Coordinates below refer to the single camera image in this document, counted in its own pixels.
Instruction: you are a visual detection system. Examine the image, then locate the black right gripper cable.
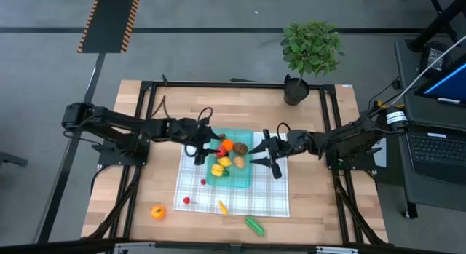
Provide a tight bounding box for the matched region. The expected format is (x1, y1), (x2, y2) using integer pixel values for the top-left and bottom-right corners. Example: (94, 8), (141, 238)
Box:
(276, 122), (292, 138)

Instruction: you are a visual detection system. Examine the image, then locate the black stand leg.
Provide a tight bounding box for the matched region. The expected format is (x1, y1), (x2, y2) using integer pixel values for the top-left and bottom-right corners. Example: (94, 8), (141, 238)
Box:
(406, 0), (466, 53)

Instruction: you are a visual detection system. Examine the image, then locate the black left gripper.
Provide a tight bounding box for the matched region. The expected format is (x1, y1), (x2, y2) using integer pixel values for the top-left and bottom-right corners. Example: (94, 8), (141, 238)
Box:
(169, 117), (223, 167)

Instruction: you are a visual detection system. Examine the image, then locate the teal translucent plastic container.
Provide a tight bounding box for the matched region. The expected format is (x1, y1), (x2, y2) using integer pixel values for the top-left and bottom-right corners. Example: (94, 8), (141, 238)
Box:
(206, 128), (255, 189)

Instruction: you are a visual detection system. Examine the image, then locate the black aluminium table frame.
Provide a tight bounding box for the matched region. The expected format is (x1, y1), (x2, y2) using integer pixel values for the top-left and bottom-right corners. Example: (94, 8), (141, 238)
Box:
(82, 79), (389, 247)

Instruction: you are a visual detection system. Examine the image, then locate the brown kiwi toy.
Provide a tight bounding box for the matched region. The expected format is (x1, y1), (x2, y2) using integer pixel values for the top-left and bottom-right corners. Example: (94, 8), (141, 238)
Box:
(232, 142), (249, 156)

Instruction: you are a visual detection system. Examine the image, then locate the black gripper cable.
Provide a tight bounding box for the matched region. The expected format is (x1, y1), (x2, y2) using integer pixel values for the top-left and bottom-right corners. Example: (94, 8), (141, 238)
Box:
(151, 95), (214, 159)
(276, 122), (292, 138)

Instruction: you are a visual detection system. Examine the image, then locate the white cable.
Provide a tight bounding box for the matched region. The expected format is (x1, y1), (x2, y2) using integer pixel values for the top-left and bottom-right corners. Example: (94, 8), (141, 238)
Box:
(395, 33), (466, 104)

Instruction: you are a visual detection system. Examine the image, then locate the black power supply box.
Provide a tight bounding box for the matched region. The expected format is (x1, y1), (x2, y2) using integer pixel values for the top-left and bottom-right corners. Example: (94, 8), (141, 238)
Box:
(418, 41), (451, 76)

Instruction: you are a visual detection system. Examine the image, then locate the green cucumber toy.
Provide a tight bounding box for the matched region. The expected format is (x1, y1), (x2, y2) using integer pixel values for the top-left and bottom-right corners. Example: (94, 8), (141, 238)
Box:
(244, 216), (266, 237)

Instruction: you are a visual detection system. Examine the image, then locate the dark grey cart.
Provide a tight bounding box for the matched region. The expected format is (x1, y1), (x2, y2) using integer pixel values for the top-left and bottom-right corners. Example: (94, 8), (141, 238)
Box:
(394, 38), (466, 221)

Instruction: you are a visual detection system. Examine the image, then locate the potted green plant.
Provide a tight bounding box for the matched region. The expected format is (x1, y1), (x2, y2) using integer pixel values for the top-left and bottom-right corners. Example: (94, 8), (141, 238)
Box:
(279, 20), (346, 107)

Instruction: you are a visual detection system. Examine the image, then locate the black floor strip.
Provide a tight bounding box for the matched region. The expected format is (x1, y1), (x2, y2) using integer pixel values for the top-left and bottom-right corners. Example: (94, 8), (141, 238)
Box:
(36, 52), (107, 244)

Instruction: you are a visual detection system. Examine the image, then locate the silver bracket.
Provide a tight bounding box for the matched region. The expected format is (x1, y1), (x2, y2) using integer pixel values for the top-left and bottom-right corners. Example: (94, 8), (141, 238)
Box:
(112, 242), (157, 254)
(315, 245), (360, 254)

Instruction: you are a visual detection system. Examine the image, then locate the black crossbar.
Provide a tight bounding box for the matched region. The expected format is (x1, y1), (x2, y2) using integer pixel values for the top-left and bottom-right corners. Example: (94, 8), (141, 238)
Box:
(0, 238), (466, 254)

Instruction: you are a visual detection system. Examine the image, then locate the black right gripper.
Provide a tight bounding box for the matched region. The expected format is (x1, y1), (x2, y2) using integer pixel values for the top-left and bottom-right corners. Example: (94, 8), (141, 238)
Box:
(247, 128), (313, 180)

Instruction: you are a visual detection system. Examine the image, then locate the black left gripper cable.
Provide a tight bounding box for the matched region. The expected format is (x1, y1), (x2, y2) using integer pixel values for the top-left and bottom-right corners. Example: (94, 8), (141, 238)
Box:
(151, 95), (214, 159)

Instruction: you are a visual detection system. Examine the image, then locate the black mat with orange stripes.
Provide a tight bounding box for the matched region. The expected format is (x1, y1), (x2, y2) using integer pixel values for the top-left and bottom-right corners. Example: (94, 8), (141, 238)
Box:
(76, 0), (142, 54)

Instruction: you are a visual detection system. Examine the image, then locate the grey metal foot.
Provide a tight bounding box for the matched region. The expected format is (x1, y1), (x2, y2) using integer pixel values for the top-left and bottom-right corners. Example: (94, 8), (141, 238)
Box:
(0, 151), (29, 167)

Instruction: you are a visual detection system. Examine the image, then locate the orange tangerine toy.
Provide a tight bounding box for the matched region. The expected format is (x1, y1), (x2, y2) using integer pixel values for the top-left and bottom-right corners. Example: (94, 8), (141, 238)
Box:
(150, 205), (167, 221)

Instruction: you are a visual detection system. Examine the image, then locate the monitor with blue screen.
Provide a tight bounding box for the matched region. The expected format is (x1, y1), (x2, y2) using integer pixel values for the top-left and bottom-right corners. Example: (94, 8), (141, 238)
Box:
(414, 53), (466, 108)

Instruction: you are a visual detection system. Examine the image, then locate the black laptop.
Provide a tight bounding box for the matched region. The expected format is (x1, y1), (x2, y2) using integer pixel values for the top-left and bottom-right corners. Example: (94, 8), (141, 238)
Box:
(406, 122), (466, 186)

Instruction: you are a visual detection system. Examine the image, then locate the white checked cloth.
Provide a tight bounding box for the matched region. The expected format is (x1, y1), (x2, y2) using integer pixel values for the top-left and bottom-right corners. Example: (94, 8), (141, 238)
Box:
(172, 131), (291, 218)

